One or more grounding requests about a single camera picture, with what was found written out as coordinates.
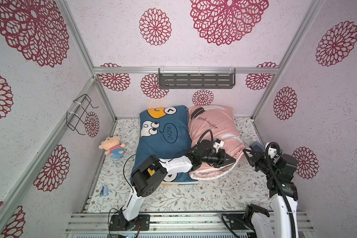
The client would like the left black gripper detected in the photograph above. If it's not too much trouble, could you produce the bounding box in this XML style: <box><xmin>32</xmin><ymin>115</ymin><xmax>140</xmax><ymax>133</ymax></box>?
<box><xmin>201</xmin><ymin>149</ymin><xmax>237</xmax><ymax>169</ymax></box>

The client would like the pink good night pillow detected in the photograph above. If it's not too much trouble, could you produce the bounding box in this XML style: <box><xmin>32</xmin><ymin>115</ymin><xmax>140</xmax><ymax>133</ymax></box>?
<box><xmin>188</xmin><ymin>105</ymin><xmax>246</xmax><ymax>180</ymax></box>

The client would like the blue cartoon pillow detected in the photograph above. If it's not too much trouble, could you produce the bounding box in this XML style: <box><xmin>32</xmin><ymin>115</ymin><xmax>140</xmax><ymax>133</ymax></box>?
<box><xmin>132</xmin><ymin>105</ymin><xmax>192</xmax><ymax>171</ymax></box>

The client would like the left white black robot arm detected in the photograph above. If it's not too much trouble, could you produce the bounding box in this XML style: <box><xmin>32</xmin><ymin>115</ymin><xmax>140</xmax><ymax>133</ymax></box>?
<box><xmin>108</xmin><ymin>139</ymin><xmax>236</xmax><ymax>232</ymax></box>

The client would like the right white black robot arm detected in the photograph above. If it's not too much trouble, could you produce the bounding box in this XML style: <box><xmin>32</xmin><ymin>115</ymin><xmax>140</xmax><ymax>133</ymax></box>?
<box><xmin>220</xmin><ymin>142</ymin><xmax>298</xmax><ymax>238</ymax></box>

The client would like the blue grey small box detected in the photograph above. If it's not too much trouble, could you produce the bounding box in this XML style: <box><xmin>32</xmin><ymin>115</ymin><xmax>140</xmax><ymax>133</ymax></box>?
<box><xmin>250</xmin><ymin>141</ymin><xmax>265</xmax><ymax>152</ymax></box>

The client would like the pink plush bear toy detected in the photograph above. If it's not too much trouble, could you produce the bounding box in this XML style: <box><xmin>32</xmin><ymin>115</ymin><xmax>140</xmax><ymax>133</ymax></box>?
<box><xmin>99</xmin><ymin>135</ymin><xmax>126</xmax><ymax>160</ymax></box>

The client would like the small blue clip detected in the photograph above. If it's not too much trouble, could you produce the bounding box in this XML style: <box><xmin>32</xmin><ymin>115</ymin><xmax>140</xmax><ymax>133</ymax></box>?
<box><xmin>100</xmin><ymin>185</ymin><xmax>109</xmax><ymax>197</ymax></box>

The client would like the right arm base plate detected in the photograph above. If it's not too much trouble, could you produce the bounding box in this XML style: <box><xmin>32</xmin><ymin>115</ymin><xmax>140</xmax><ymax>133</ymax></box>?
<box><xmin>225</xmin><ymin>213</ymin><xmax>249</xmax><ymax>230</ymax></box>

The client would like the grey slotted wall shelf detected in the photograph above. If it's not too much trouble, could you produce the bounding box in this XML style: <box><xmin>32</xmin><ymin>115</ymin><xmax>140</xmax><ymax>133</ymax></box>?
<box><xmin>158</xmin><ymin>68</ymin><xmax>236</xmax><ymax>89</ymax></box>

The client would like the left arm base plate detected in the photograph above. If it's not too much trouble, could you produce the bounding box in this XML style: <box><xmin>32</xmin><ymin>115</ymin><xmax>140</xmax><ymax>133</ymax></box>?
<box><xmin>109</xmin><ymin>214</ymin><xmax>151</xmax><ymax>231</ymax></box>

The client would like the black wire wall rack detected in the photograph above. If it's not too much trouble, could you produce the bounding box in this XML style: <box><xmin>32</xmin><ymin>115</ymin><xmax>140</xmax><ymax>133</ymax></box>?
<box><xmin>65</xmin><ymin>94</ymin><xmax>100</xmax><ymax>138</ymax></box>

